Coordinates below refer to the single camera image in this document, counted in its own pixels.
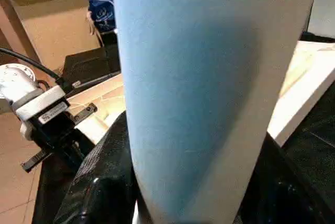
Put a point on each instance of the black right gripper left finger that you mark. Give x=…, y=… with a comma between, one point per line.
x=104, y=182

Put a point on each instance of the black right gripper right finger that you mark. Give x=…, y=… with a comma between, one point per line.
x=277, y=195

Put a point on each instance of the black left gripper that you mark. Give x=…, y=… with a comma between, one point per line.
x=57, y=135

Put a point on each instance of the white plastic table top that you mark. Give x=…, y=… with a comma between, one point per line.
x=301, y=90

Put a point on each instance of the white plastic table leg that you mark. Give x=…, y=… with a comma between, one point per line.
x=209, y=77

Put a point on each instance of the black mat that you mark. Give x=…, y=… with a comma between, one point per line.
x=322, y=135

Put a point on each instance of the black case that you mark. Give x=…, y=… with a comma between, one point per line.
x=89, y=64

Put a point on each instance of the light brown wooden shelf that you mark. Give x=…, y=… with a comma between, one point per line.
x=52, y=20

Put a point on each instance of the blue printed package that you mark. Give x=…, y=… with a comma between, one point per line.
x=103, y=12

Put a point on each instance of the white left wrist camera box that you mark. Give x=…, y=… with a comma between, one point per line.
x=39, y=101

